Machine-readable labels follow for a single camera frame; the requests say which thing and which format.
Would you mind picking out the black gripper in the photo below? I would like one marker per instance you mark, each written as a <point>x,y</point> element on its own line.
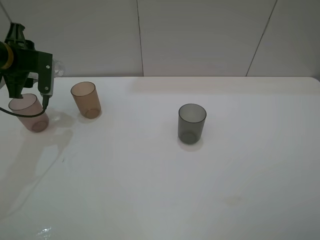
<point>25,61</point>

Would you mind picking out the clear plastic water bottle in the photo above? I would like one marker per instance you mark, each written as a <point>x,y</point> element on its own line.
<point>58,68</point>

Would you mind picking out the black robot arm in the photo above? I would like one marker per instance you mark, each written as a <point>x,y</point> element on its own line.
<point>6,59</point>

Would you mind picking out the pink translucent plastic cup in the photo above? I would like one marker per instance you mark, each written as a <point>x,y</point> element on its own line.
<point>29,105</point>

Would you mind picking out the brown translucent plastic cup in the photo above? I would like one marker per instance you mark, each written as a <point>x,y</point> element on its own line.
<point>86,98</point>

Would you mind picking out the grey translucent plastic cup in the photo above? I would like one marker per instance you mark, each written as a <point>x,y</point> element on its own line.
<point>191,121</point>

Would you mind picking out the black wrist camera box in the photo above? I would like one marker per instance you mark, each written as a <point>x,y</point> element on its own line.
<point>45,73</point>

